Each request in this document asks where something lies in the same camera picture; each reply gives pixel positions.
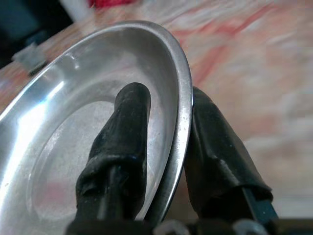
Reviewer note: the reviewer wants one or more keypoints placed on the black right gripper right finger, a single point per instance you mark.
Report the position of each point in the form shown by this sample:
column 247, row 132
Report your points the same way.
column 215, row 156

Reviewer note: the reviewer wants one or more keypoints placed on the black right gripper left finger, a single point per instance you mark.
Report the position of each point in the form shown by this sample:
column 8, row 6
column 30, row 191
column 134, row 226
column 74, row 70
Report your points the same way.
column 122, row 137

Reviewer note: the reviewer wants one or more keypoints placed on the silver metal plate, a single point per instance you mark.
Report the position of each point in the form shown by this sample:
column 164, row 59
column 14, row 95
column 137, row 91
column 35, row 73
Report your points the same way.
column 73, row 102

